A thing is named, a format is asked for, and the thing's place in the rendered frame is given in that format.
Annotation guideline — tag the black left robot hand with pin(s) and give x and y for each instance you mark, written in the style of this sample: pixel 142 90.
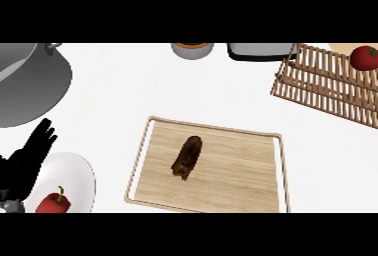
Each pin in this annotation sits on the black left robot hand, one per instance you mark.
pixel 25 160

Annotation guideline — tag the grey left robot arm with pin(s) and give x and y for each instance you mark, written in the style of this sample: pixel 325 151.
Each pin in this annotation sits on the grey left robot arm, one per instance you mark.
pixel 10 206

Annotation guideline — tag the wooden tray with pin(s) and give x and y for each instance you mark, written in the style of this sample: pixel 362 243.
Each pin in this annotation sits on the wooden tray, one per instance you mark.
pixel 216 170

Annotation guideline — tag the wooden tiered shelf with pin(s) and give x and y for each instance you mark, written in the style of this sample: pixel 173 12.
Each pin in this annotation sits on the wooden tiered shelf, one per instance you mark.
pixel 326 83

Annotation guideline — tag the red tomato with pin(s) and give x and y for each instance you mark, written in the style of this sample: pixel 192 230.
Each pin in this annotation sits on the red tomato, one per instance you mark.
pixel 363 58

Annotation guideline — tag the white plate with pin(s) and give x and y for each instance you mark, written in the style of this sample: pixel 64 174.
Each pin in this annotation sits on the white plate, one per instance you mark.
pixel 68 176

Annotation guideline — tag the red bell pepper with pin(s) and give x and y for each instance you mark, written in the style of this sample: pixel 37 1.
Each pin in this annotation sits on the red bell pepper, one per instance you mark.
pixel 53 204

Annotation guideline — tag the large grey metal pot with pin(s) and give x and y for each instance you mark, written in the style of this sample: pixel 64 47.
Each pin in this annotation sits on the large grey metal pot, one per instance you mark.
pixel 30 83

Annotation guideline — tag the dark brown eggplant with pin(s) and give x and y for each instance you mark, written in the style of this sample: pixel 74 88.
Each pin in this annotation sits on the dark brown eggplant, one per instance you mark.
pixel 188 156

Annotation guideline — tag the grey cup with orange rim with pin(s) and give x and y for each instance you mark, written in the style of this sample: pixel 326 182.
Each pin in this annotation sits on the grey cup with orange rim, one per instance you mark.
pixel 192 50

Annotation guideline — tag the grey and black appliance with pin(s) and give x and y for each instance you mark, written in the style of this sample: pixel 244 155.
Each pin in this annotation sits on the grey and black appliance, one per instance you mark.
pixel 260 51

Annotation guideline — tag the pale wooden board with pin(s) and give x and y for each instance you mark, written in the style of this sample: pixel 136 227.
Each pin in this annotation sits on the pale wooden board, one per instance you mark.
pixel 341 48

